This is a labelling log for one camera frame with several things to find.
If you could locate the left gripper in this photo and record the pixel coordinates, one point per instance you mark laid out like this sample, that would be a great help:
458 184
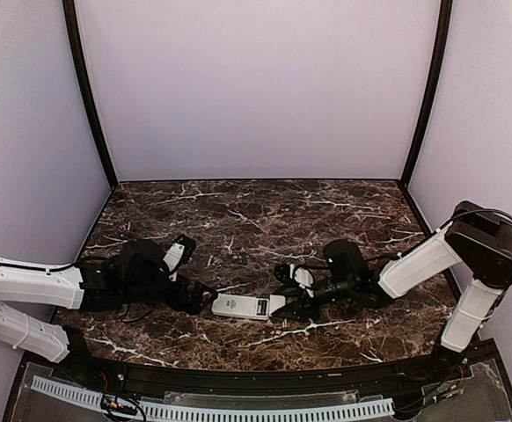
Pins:
193 305

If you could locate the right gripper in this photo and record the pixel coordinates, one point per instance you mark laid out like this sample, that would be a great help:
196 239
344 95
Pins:
302 309

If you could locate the white remote control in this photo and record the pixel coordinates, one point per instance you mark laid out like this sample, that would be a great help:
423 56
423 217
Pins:
239 306

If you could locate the white battery cover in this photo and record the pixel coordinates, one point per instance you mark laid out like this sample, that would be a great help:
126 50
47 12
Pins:
276 302

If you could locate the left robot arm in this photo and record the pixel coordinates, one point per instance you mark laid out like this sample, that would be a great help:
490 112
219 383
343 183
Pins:
143 272

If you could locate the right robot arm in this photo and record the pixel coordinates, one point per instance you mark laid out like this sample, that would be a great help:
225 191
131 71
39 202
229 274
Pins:
480 238

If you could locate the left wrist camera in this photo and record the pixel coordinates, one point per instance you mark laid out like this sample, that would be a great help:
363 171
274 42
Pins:
178 254

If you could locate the black front rail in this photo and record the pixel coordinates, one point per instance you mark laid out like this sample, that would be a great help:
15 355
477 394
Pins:
147 380

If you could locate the white slotted cable duct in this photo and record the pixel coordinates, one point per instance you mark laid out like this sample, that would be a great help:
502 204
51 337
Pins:
148 410

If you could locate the left black frame post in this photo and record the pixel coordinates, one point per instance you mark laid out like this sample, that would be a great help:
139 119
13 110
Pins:
84 83

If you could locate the black frame post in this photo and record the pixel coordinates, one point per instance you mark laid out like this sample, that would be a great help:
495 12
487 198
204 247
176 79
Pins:
84 83
428 98

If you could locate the right black frame post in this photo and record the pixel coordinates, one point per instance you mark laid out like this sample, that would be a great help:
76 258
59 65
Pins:
428 98

